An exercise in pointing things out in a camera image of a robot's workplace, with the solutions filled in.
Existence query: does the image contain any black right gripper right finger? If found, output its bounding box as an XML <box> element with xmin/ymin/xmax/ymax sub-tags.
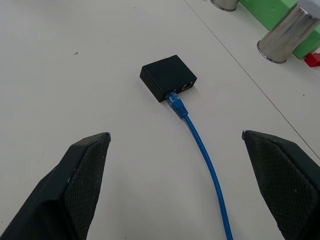
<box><xmin>241</xmin><ymin>129</ymin><xmax>320</xmax><ymax>240</ymax></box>

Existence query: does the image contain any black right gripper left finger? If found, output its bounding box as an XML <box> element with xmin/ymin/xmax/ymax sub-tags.
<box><xmin>0</xmin><ymin>131</ymin><xmax>112</xmax><ymax>240</ymax></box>

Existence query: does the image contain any small black network box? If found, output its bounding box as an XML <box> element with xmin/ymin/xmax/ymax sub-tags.
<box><xmin>139</xmin><ymin>54</ymin><xmax>198</xmax><ymax>103</ymax></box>

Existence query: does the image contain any red block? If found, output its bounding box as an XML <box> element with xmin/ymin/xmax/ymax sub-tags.
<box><xmin>304</xmin><ymin>52</ymin><xmax>320</xmax><ymax>68</ymax></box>

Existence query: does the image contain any tall steel cylinder cup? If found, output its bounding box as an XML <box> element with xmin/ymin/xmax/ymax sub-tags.
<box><xmin>256</xmin><ymin>0</ymin><xmax>320</xmax><ymax>64</ymax></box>

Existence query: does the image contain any green block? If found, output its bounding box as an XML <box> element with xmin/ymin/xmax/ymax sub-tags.
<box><xmin>237</xmin><ymin>0</ymin><xmax>320</xmax><ymax>60</ymax></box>

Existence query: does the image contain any blue Ethernet cable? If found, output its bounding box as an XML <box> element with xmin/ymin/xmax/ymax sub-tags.
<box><xmin>165</xmin><ymin>90</ymin><xmax>234</xmax><ymax>240</ymax></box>

